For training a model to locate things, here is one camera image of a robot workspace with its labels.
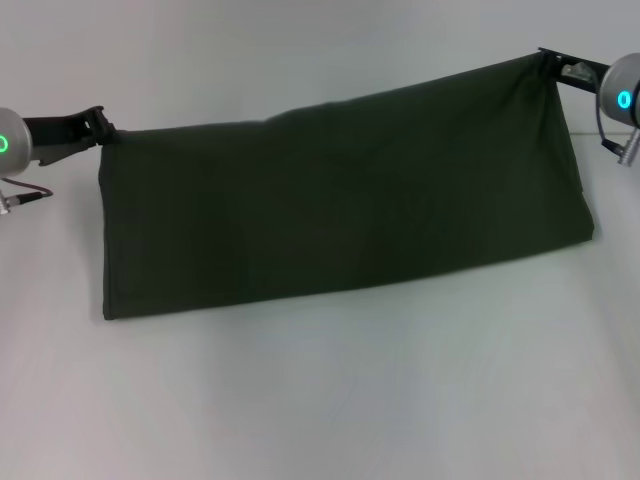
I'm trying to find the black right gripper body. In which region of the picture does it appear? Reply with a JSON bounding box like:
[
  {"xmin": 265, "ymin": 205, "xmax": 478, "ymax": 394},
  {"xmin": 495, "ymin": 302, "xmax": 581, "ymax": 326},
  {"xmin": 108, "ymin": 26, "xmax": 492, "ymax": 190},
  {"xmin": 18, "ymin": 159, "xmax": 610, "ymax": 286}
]
[{"xmin": 557, "ymin": 52, "xmax": 614, "ymax": 97}]

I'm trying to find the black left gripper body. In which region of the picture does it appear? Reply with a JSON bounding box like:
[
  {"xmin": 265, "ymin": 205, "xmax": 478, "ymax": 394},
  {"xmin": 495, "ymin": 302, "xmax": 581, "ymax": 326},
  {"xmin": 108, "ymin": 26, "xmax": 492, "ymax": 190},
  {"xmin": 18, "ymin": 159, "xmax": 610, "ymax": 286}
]
[{"xmin": 22, "ymin": 109, "xmax": 102, "ymax": 167}]

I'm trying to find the dark green t-shirt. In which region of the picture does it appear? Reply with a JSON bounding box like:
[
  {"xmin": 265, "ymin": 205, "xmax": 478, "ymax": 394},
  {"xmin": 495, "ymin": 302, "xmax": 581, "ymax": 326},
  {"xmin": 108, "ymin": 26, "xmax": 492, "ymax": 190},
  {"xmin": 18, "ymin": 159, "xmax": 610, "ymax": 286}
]
[{"xmin": 98, "ymin": 52, "xmax": 597, "ymax": 322}]

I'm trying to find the left gripper cable with plug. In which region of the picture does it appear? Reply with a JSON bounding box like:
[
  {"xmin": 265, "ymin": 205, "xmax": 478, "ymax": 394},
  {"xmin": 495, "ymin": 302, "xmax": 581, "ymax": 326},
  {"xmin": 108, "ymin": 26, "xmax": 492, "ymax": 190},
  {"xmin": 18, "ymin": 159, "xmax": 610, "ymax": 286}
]
[{"xmin": 0, "ymin": 177, "xmax": 54, "ymax": 217}]

